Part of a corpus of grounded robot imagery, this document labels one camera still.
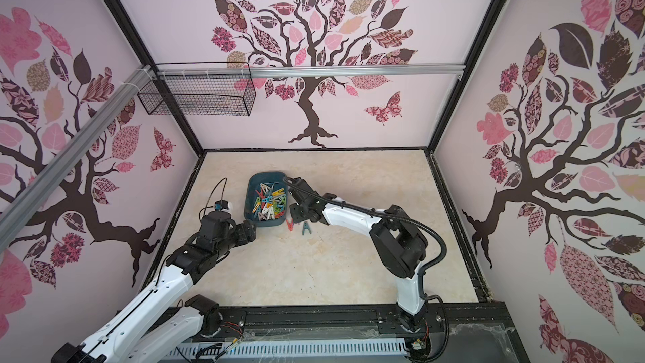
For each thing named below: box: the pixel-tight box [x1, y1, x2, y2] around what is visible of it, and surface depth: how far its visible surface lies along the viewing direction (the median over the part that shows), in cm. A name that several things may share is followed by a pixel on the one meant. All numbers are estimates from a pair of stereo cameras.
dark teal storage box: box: [243, 171, 289, 227], surface depth 102 cm
